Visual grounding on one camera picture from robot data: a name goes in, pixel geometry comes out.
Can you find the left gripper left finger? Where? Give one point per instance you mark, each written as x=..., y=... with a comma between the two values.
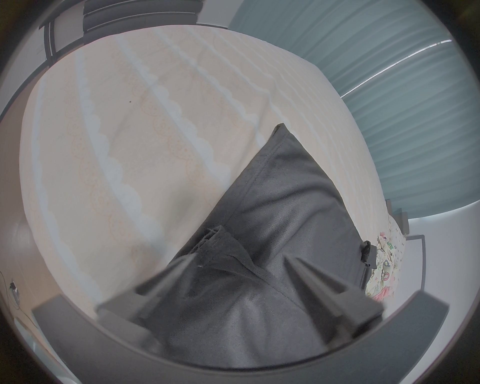
x=150, y=303

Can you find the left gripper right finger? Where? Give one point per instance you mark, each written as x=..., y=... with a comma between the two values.
x=337, y=307

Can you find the black shorts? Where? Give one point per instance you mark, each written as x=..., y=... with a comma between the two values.
x=281, y=206

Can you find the bed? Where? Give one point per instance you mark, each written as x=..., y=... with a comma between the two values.
x=131, y=131

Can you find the pink garment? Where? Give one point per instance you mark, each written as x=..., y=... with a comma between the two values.
x=382, y=294

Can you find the white printed pyjama garment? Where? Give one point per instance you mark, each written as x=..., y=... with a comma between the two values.
x=384, y=262

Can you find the grey bedside table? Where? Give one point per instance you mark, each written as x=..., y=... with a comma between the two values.
x=399, y=219

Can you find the blue-green curtain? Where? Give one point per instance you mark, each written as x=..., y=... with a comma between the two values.
x=420, y=142
x=318, y=37

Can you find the dark grey chest of drawers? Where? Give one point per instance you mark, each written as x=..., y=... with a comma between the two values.
x=142, y=15

